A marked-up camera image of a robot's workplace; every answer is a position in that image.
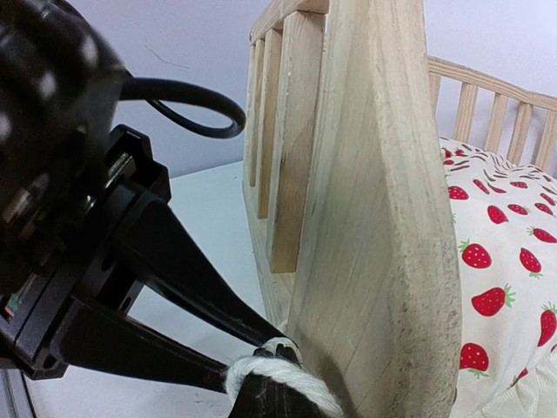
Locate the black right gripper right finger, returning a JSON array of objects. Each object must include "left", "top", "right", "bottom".
[{"left": 228, "top": 343, "right": 321, "bottom": 418}]

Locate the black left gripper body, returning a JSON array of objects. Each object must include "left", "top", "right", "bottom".
[{"left": 1, "top": 125, "right": 171, "bottom": 379}]

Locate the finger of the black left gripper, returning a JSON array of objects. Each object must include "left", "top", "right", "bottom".
[{"left": 60, "top": 300, "right": 227, "bottom": 393}]

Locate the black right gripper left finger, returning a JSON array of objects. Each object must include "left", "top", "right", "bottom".
[{"left": 115, "top": 195, "right": 287, "bottom": 347}]

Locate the white mattress tie string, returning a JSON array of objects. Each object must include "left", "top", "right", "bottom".
[{"left": 224, "top": 337, "right": 345, "bottom": 418}]

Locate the wooden pet bed frame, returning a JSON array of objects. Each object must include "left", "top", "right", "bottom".
[{"left": 226, "top": 1, "right": 556, "bottom": 417}]

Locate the strawberry print ruffled mattress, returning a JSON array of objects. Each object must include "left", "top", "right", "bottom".
[{"left": 439, "top": 138, "right": 556, "bottom": 417}]

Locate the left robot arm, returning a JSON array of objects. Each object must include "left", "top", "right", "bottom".
[{"left": 1, "top": 1, "right": 280, "bottom": 392}]

